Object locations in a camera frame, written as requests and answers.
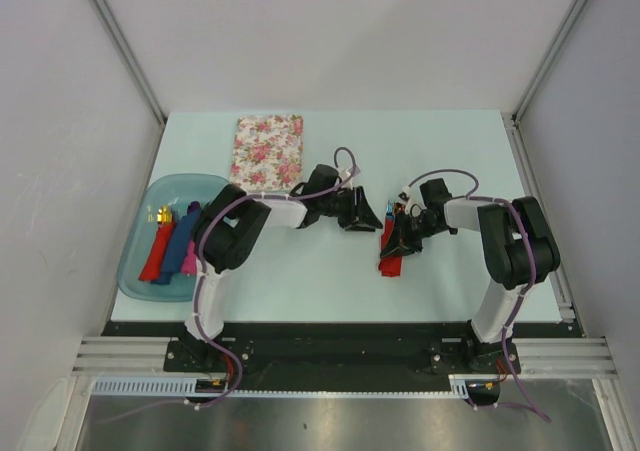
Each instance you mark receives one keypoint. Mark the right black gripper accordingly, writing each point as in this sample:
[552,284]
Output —
[393,246]

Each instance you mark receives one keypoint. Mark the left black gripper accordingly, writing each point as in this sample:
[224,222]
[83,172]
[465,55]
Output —
[366,221]

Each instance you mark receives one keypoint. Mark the red paper napkin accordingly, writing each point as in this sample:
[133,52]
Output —
[389,267]

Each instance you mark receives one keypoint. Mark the blue fork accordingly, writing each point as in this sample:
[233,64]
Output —
[389,216]

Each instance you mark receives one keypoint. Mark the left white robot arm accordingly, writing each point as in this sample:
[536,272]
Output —
[229,227]

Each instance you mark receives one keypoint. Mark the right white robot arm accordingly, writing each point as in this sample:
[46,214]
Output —
[518,246]

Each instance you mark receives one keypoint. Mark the pink rolled napkin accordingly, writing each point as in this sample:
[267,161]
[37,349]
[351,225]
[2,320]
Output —
[189,265]

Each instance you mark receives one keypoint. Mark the blue rolled napkin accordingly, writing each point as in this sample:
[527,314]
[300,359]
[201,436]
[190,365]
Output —
[178,244]

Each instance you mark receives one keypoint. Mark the floral pattern tray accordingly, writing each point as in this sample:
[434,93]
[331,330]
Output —
[267,152]

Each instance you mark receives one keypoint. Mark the teal plastic bin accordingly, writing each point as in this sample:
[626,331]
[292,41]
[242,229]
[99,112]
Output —
[176,191]

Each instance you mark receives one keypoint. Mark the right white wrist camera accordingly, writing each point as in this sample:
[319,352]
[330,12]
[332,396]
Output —
[410,205]

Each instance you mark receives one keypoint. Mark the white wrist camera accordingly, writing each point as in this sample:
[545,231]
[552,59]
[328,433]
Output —
[410,205]
[347,177]

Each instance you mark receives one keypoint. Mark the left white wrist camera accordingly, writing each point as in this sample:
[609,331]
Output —
[347,177]

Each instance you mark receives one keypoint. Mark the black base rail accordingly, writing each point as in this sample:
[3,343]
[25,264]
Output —
[325,357]

